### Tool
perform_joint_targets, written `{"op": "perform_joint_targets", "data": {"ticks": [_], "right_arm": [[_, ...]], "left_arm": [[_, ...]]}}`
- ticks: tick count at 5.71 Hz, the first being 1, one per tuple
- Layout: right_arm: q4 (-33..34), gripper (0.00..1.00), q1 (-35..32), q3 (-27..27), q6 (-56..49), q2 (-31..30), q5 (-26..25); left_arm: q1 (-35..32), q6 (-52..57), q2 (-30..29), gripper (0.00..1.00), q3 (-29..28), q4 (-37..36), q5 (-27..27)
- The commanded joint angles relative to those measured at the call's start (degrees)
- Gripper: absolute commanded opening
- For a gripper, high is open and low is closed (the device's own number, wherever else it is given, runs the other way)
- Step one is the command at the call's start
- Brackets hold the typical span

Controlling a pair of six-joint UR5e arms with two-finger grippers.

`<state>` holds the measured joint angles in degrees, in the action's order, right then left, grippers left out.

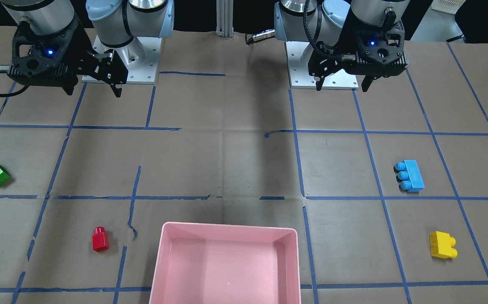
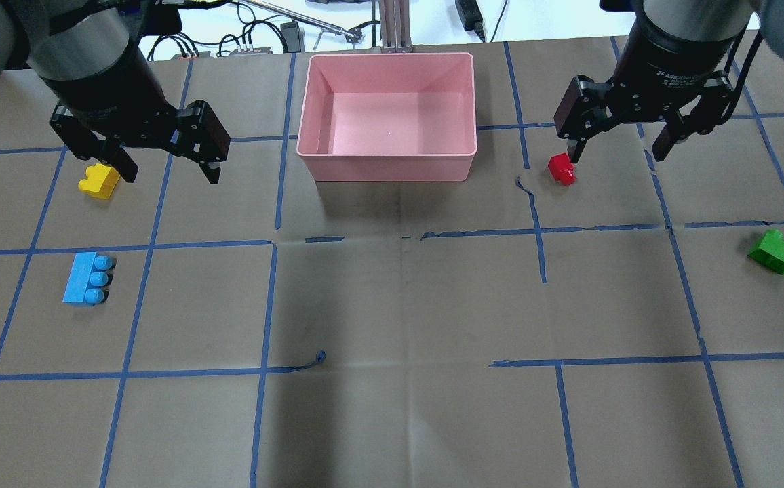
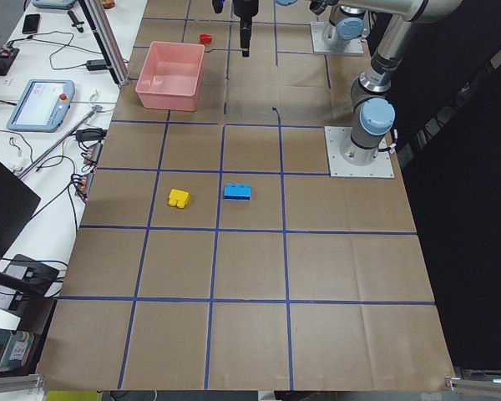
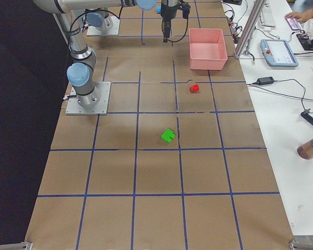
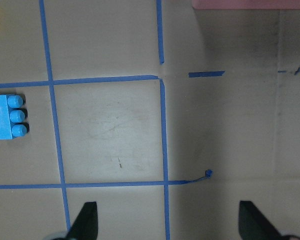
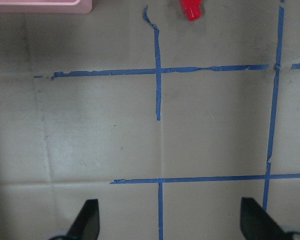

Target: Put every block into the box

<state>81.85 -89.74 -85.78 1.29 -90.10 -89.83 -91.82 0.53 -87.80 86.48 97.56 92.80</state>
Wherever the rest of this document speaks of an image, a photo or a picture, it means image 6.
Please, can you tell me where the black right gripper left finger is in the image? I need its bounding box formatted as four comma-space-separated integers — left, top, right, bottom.
66, 199, 100, 240

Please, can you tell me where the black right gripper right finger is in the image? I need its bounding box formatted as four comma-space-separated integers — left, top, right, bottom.
240, 197, 294, 240

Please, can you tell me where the pink plastic box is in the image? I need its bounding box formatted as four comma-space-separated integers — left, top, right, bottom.
0, 0, 93, 14

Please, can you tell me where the red toy block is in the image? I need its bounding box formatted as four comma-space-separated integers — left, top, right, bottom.
179, 0, 202, 22

